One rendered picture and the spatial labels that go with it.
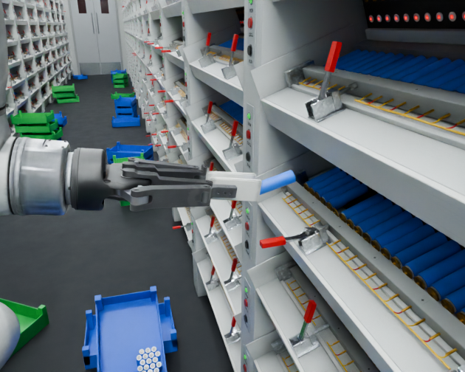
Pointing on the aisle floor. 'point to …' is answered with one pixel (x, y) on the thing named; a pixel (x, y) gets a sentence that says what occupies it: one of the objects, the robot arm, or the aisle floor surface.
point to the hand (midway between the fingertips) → (232, 185)
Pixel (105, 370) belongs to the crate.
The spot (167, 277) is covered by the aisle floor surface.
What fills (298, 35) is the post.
